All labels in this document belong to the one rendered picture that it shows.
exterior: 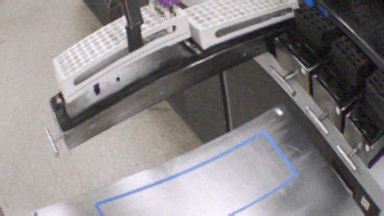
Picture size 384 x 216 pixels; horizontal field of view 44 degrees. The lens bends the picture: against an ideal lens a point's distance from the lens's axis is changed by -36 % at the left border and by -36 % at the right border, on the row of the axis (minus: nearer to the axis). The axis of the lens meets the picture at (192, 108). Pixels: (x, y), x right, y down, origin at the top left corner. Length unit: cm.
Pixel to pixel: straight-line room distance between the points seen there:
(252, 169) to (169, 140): 125
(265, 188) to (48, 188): 135
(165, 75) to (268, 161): 31
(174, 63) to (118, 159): 103
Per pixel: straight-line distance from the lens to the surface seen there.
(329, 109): 127
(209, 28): 132
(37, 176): 235
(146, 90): 130
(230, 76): 173
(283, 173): 109
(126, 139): 237
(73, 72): 121
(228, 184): 109
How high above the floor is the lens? 165
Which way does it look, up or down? 43 degrees down
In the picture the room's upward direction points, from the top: 10 degrees counter-clockwise
